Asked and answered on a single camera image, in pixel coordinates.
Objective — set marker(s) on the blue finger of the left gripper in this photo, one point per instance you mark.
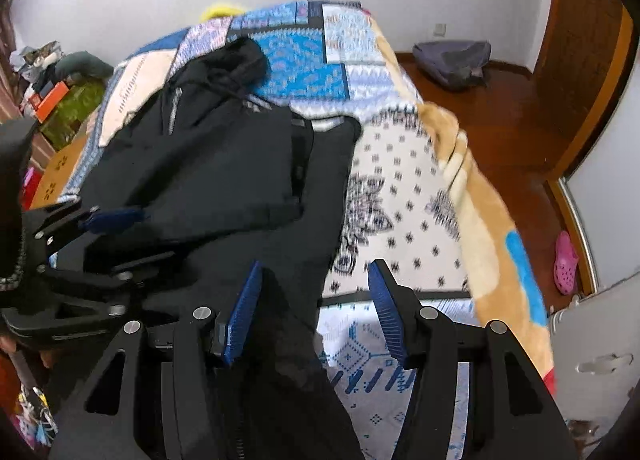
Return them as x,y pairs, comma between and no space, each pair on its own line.
112,221

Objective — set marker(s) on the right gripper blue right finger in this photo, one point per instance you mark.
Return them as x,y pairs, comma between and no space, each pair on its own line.
394,305

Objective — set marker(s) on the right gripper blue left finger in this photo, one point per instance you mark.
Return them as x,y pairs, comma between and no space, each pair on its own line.
242,314

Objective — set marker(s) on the black zip hoodie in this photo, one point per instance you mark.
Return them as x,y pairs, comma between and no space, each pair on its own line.
226,179

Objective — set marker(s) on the wooden lap desk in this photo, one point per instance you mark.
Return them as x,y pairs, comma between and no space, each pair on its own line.
57,174

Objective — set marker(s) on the green fabric storage box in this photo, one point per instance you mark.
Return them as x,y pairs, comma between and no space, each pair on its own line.
66,118

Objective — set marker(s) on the orange shoe box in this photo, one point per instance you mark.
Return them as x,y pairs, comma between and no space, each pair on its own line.
44,105

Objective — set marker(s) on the dark green jacket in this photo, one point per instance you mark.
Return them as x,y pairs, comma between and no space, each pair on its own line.
84,64

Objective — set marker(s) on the pink croc shoe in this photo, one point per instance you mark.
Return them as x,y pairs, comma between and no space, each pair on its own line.
565,264

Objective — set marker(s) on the white plastic chair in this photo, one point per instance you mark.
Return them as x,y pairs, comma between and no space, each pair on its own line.
595,345

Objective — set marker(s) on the blue patchwork bedspread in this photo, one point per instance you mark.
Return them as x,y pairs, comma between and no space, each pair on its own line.
415,197

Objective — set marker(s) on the grey bag on floor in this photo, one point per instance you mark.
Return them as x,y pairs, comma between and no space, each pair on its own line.
453,64

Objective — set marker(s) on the white sliding wardrobe door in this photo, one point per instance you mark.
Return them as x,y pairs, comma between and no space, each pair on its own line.
604,189

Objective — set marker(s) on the brown wooden door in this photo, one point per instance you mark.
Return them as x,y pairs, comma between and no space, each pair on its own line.
582,68

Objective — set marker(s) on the white wall socket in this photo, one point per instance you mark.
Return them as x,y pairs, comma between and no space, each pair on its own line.
440,30

